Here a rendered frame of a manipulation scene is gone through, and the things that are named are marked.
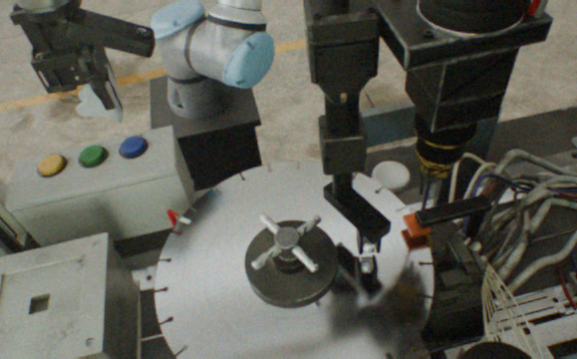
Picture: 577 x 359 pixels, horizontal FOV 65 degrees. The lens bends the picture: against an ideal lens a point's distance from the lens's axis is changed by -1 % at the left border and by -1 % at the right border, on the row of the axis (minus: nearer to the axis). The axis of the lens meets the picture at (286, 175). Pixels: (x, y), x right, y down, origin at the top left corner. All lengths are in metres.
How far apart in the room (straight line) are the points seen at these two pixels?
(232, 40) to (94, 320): 0.53
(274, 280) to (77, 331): 0.27
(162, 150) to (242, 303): 0.36
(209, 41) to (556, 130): 0.72
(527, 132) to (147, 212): 0.76
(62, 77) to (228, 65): 0.32
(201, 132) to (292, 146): 1.03
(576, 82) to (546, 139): 1.52
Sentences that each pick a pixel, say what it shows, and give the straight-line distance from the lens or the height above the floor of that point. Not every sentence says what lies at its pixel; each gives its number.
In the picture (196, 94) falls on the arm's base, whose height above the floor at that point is 0.81.
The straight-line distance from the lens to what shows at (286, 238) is 0.52.
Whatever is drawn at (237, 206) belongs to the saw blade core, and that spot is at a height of 0.95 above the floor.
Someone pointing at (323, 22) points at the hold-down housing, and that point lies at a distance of 0.36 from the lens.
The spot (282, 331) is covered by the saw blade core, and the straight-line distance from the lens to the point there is 0.52.
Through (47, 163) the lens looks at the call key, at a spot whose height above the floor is 0.91.
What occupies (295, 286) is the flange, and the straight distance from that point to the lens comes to 0.53.
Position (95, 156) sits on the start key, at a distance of 0.84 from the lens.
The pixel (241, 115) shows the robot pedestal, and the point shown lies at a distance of 1.06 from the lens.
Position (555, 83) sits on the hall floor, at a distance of 2.52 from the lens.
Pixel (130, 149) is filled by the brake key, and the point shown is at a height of 0.91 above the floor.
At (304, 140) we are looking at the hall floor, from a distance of 2.05.
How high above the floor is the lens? 1.43
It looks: 48 degrees down
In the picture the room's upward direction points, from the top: 8 degrees counter-clockwise
